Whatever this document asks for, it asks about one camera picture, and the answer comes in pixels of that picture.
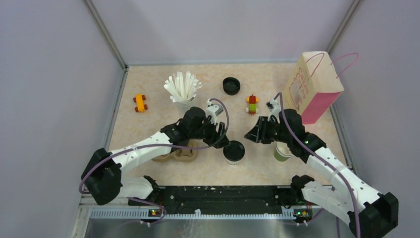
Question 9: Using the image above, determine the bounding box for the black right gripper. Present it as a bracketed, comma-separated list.
[245, 116, 292, 144]

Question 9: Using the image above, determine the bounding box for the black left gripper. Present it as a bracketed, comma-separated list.
[189, 115, 230, 148]

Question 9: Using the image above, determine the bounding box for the black coffee cup lid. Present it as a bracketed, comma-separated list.
[223, 140, 245, 160]

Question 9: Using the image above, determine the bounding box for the white paper coffee cup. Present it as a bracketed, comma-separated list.
[226, 158, 243, 165]

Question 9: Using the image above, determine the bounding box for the beige pink cake bag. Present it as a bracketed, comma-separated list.
[283, 51, 359, 124]

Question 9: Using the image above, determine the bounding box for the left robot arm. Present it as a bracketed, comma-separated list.
[79, 104, 230, 205]

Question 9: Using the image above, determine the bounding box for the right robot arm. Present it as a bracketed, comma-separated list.
[244, 109, 399, 238]

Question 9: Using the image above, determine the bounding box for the red green toy car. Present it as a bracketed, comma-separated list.
[246, 94, 259, 115]

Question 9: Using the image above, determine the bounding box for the brown cardboard cup carrier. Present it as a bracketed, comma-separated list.
[152, 149, 198, 162]

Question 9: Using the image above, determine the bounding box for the white straw holder cup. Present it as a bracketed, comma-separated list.
[174, 97, 198, 115]

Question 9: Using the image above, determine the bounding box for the white wrapped straws bundle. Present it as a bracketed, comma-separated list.
[163, 71, 202, 104]

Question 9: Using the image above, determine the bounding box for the orange red toy car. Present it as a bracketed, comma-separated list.
[133, 94, 148, 113]

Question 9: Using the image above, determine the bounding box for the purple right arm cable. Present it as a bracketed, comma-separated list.
[273, 92, 362, 238]

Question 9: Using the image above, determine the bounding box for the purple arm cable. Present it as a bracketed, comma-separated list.
[273, 92, 362, 238]
[78, 97, 230, 226]

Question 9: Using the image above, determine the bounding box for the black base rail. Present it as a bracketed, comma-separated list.
[145, 185, 315, 215]

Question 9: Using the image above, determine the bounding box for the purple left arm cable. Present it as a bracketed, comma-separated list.
[78, 97, 230, 226]

